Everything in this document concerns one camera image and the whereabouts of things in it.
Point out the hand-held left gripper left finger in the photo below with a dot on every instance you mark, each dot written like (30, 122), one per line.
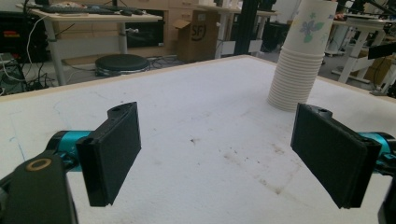
(109, 155)

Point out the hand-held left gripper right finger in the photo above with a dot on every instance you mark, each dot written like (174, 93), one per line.
(333, 155)

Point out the stack of white paper cups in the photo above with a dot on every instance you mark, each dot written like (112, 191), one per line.
(300, 59)

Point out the black round stool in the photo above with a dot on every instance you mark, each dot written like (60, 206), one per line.
(122, 64)

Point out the wooden desk with equipment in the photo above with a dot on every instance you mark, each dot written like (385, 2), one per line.
(93, 18)

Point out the brown cardboard box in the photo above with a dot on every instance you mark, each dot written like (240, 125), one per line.
(196, 35)

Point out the black keyboard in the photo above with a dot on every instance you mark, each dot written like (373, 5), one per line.
(77, 10)

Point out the black computer case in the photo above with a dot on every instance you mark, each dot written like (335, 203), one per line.
(18, 35)

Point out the white standing desk frame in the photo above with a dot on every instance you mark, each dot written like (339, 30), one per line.
(358, 43)

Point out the black metal post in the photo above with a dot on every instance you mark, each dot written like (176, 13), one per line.
(246, 26)

